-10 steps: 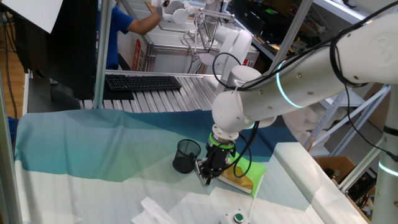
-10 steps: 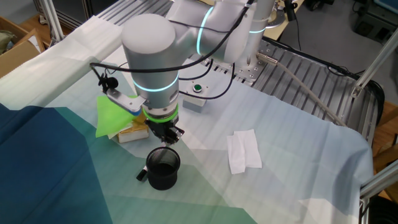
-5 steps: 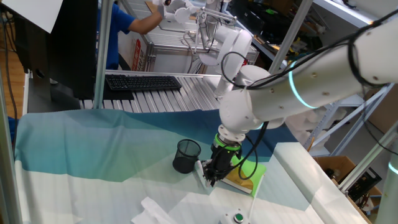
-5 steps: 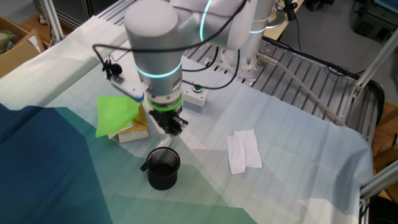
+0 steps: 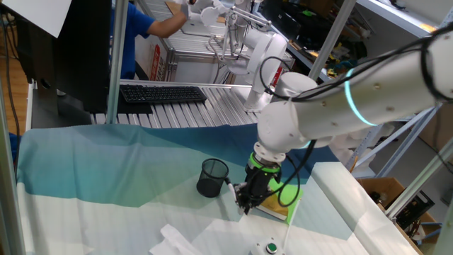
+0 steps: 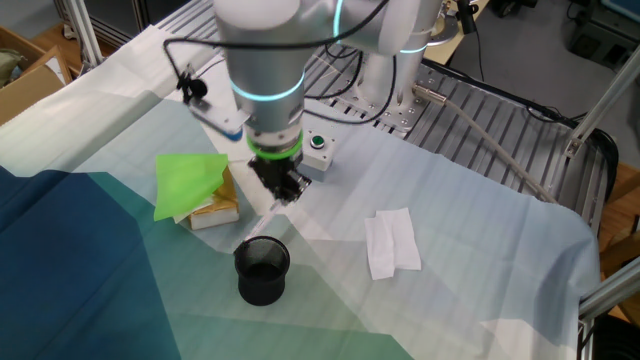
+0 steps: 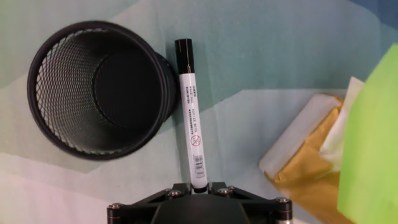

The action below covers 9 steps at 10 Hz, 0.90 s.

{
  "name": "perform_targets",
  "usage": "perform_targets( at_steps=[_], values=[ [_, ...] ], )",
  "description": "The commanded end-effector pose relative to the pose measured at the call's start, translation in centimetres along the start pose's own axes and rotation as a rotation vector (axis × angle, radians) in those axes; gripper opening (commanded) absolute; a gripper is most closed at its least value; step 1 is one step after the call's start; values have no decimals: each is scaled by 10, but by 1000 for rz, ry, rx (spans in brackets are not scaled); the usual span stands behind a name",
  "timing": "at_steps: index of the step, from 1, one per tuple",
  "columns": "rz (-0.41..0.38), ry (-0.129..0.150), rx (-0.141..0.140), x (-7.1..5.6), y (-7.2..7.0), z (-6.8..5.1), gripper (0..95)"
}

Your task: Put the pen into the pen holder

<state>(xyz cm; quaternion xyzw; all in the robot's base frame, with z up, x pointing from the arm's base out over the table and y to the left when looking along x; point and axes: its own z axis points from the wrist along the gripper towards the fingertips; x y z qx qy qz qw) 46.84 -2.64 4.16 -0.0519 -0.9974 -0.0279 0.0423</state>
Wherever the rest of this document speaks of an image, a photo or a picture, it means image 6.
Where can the olive green bag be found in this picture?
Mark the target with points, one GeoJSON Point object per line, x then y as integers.
{"type": "Point", "coordinates": [7, 65]}

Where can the white marker pen black cap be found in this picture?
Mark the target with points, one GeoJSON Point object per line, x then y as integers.
{"type": "Point", "coordinates": [262, 222]}

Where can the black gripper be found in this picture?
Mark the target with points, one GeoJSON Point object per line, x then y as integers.
{"type": "Point", "coordinates": [277, 170]}

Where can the dark metal cabinet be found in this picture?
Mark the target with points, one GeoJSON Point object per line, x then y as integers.
{"type": "Point", "coordinates": [120, 15]}

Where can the silver wrist camera bar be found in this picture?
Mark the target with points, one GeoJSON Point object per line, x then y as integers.
{"type": "Point", "coordinates": [220, 120]}

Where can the aluminium frame profile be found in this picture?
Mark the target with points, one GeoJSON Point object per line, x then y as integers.
{"type": "Point", "coordinates": [600, 107]}
{"type": "Point", "coordinates": [610, 292]}

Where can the blue green white tablecloth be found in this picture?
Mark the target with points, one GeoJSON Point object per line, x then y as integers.
{"type": "Point", "coordinates": [450, 210]}

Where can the brown cardboard box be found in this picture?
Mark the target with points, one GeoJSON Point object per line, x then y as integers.
{"type": "Point", "coordinates": [25, 90]}

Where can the light wooden desk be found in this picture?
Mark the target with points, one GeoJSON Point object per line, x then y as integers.
{"type": "Point", "coordinates": [450, 52]}

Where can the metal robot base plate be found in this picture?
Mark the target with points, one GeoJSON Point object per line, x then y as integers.
{"type": "Point", "coordinates": [400, 120]}

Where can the flat white paper napkin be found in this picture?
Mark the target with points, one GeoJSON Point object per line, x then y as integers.
{"type": "Point", "coordinates": [395, 245]}

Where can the black mesh pen holder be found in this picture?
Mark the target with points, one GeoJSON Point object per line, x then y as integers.
{"type": "Point", "coordinates": [260, 292]}

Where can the aluminium frame post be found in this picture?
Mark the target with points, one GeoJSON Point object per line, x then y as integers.
{"type": "Point", "coordinates": [85, 30]}

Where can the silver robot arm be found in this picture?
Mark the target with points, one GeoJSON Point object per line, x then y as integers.
{"type": "Point", "coordinates": [265, 50]}

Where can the green cloth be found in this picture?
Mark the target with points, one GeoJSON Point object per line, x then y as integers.
{"type": "Point", "coordinates": [185, 180]}

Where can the grey box green push button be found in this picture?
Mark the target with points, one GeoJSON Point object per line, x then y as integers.
{"type": "Point", "coordinates": [322, 155]}

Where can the round silver stand base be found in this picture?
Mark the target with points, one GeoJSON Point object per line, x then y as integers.
{"type": "Point", "coordinates": [445, 35]}

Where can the gold tissue box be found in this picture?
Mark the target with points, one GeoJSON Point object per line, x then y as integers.
{"type": "Point", "coordinates": [220, 210]}

